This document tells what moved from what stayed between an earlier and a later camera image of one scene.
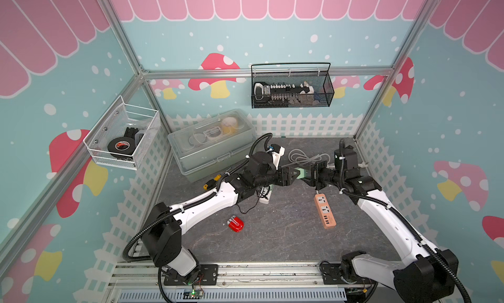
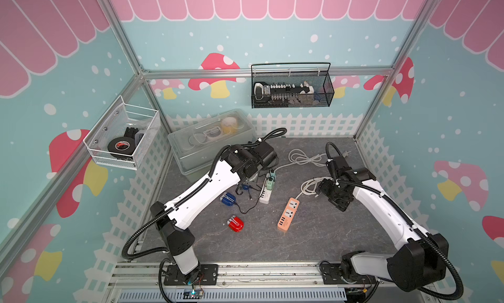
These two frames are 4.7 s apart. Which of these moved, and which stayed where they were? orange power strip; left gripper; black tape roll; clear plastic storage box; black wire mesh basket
Moved: left gripper; orange power strip
Stayed: clear plastic storage box; black wire mesh basket; black tape roll
